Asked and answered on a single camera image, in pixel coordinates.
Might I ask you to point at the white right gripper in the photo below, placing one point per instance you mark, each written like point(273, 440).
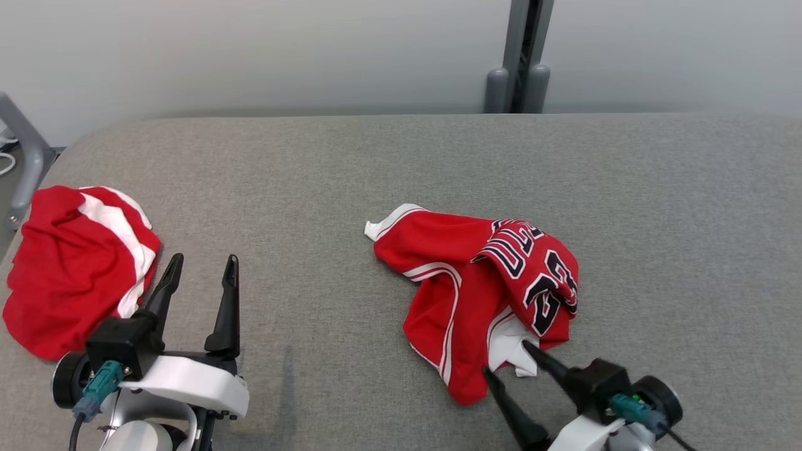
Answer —
point(586, 435)

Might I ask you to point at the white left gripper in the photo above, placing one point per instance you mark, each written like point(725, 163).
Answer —
point(188, 382)

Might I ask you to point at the red basketball jersey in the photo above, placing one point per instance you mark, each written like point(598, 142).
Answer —
point(438, 300)

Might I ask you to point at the red shorts with white stripes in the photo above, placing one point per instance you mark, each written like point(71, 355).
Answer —
point(62, 275)

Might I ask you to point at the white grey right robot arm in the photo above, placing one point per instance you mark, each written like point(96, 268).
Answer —
point(636, 440)

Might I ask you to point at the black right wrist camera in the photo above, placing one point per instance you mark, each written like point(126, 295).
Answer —
point(598, 382)

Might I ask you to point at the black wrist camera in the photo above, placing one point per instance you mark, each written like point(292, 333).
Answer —
point(122, 344)
point(598, 382)

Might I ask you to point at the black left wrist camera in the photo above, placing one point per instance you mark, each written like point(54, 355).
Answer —
point(122, 344)

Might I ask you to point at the grey metal frame leg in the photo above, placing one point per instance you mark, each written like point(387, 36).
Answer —
point(28, 144)

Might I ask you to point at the grey metal post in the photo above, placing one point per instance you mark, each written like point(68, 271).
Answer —
point(515, 37)

